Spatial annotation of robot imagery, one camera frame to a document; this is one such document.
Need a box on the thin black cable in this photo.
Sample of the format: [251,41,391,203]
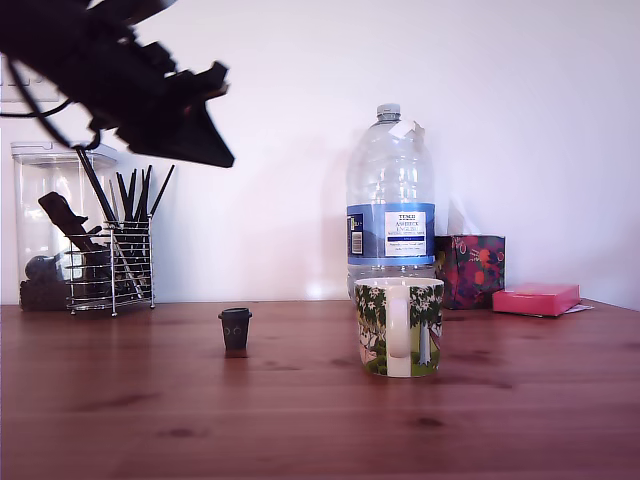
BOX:
[0,97,74,120]

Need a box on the thick black braided cable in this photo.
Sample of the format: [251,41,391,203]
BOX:
[4,54,104,151]

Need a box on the floral tissue box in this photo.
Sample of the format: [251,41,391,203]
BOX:
[433,233,506,311]

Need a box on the white tissue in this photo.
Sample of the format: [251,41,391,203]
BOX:
[446,196,485,236]

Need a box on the thick black utensil handle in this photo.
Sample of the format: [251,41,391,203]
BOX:
[74,147,121,226]

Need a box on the floral printed coffee mug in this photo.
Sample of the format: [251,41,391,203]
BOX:
[353,277,445,379]

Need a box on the black chopstick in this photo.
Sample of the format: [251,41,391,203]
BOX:
[139,164,153,222]
[124,168,138,222]
[115,171,131,223]
[148,164,176,218]

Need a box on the chrome wire utensil rack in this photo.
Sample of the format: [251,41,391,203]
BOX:
[64,221,156,318]

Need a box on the black coffee capsule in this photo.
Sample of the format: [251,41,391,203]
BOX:
[217,307,254,352]

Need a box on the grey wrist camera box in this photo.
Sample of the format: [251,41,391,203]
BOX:
[87,0,179,26]

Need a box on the white wall light switch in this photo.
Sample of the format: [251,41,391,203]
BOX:
[0,56,61,105]

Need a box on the black round knob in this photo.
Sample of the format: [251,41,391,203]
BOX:
[24,254,56,282]

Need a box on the black angled tool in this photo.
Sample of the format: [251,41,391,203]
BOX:
[37,191,104,254]

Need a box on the large clear water bottle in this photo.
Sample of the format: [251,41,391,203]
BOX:
[345,103,437,301]

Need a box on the pink flat box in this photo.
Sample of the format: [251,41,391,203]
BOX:
[491,282,583,319]

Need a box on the clear lidded storage container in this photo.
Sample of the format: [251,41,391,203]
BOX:
[9,141,119,312]

